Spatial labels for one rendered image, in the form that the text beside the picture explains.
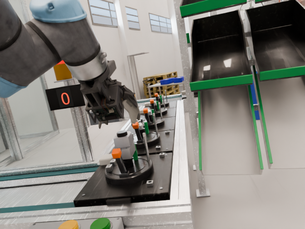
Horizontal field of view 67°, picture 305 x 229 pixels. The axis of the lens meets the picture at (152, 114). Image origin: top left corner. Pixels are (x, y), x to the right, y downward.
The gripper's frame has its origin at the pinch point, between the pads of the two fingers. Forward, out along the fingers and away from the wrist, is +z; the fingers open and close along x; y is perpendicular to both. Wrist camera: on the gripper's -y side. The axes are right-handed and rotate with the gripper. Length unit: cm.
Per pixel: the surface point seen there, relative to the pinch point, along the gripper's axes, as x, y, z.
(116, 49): -156, -528, 347
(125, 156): 0.0, 9.4, 4.8
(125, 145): 0.3, 6.8, 3.6
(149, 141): 2.6, -5.2, 23.0
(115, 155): -1.0, 11.8, -0.8
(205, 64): 24.4, -8.0, -6.6
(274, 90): 41.7, -3.3, 2.4
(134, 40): -118, -628, 395
